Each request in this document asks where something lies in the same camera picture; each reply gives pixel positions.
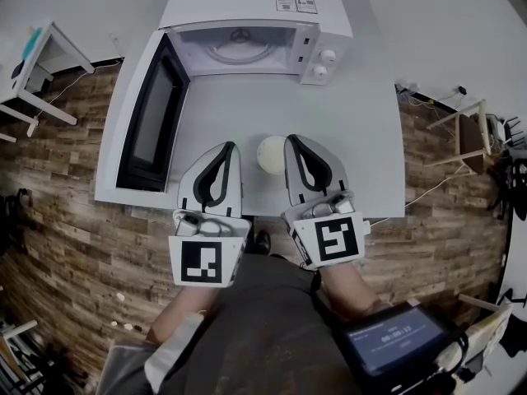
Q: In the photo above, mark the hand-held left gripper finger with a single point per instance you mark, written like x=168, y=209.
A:
x=189, y=187
x=234, y=187

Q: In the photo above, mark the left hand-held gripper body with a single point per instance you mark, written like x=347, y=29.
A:
x=201, y=261

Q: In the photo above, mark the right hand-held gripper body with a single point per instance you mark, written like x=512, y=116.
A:
x=335, y=241

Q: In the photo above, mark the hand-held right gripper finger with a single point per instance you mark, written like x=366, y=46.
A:
x=293, y=179
x=337, y=177

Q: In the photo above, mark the person's right forearm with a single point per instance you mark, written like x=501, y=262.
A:
x=350, y=290

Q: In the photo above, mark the person's left forearm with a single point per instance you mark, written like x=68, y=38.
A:
x=185, y=307

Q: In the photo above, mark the white microwave knob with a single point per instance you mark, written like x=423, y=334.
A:
x=320, y=71
x=328, y=56

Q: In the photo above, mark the person's black shoe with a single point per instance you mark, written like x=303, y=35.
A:
x=262, y=241

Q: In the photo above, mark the person's gray clothing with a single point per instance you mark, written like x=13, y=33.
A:
x=255, y=323

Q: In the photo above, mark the black smartphone with lit screen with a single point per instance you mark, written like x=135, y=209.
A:
x=395, y=340

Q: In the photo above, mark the glass turntable plate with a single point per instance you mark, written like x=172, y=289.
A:
x=239, y=54

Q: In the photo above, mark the wooden stool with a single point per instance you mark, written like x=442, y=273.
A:
x=469, y=142

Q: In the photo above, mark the black power adapter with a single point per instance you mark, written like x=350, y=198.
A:
x=461, y=90

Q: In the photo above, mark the black tripod stand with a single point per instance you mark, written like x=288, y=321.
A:
x=512, y=183

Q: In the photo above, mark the white router with black antennas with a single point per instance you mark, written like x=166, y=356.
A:
x=508, y=132

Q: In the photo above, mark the black bag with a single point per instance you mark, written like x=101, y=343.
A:
x=10, y=220

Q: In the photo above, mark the white side desk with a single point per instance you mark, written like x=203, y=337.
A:
x=53, y=52

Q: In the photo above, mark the teal object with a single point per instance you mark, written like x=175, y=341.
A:
x=31, y=41

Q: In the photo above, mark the wooden frame with white panel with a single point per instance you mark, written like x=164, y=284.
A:
x=490, y=323

